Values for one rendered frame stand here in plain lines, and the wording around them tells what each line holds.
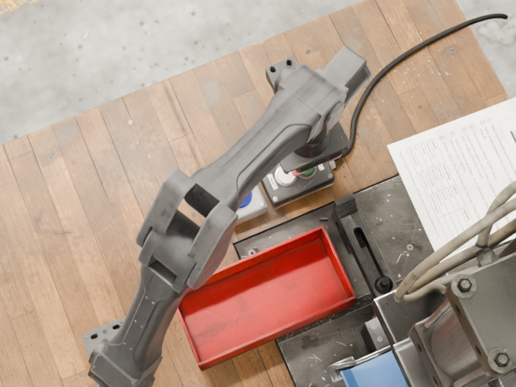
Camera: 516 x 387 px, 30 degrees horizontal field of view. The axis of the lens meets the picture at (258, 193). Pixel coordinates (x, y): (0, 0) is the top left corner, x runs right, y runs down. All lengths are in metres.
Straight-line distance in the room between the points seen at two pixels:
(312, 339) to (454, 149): 0.38
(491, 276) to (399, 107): 0.73
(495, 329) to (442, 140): 0.73
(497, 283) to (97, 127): 0.87
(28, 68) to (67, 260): 1.21
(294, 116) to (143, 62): 1.47
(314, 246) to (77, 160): 0.40
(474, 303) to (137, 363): 0.55
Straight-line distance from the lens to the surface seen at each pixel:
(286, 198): 1.48
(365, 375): 1.37
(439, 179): 1.54
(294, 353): 1.46
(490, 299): 0.87
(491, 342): 0.86
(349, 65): 1.27
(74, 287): 1.50
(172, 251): 1.12
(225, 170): 1.10
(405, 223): 1.51
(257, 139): 1.13
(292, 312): 1.46
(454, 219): 1.52
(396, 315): 1.23
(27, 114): 2.60
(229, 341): 1.45
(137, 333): 1.24
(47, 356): 1.49
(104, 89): 2.59
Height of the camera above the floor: 2.34
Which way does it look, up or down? 73 degrees down
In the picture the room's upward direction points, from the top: 4 degrees counter-clockwise
